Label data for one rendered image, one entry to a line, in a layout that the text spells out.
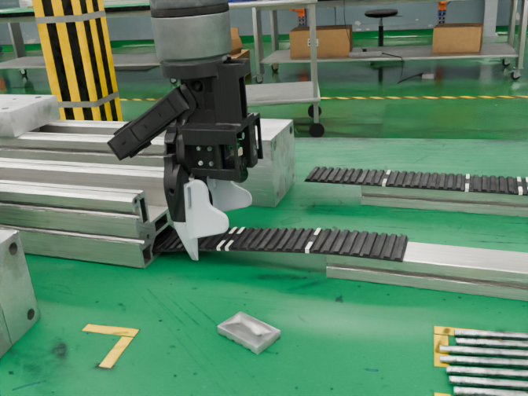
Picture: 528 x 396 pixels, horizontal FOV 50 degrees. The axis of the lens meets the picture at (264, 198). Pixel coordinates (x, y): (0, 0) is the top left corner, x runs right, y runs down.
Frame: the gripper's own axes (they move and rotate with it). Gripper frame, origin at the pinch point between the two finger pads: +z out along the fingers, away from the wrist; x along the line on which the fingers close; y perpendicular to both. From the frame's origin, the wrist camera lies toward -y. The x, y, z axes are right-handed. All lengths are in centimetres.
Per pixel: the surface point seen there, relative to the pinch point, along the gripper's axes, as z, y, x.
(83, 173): -6.1, -16.1, 2.2
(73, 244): -0.2, -13.6, -5.0
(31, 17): 7, -407, 444
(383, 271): 1.0, 21.0, -1.4
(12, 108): -10.6, -37.4, 15.2
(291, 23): 55, -222, 749
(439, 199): 0.8, 25.1, 17.7
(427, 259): -0.9, 25.1, -1.5
